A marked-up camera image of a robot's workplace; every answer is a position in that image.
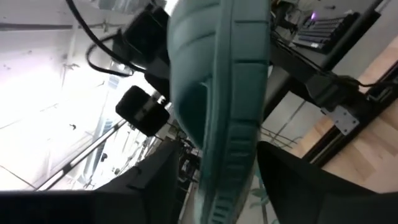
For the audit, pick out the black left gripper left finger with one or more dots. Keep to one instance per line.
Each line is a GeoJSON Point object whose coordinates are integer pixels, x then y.
{"type": "Point", "coordinates": [149, 193]}

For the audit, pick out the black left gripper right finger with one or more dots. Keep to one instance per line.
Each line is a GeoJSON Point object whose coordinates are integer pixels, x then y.
{"type": "Point", "coordinates": [304, 199]}

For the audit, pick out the green rubber slide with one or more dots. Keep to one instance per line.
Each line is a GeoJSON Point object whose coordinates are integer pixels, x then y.
{"type": "Point", "coordinates": [217, 93]}

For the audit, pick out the green snake plant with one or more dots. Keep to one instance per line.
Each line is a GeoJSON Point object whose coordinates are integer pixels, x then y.
{"type": "Point", "coordinates": [258, 193]}

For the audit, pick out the grey metal bar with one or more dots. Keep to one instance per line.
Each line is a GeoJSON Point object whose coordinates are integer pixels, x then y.
{"type": "Point", "coordinates": [81, 157]}

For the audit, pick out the backlit computer keyboard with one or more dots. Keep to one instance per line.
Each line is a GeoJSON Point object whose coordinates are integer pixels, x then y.
{"type": "Point", "coordinates": [323, 32]}

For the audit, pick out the black pole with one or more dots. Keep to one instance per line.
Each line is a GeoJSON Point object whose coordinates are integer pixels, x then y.
{"type": "Point", "coordinates": [354, 29]}

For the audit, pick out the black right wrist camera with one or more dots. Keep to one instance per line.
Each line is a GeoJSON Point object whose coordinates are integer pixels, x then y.
{"type": "Point", "coordinates": [146, 37]}

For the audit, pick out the black aluminium table frame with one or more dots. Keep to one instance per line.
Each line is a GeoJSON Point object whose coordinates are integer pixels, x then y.
{"type": "Point", "coordinates": [342, 119]}

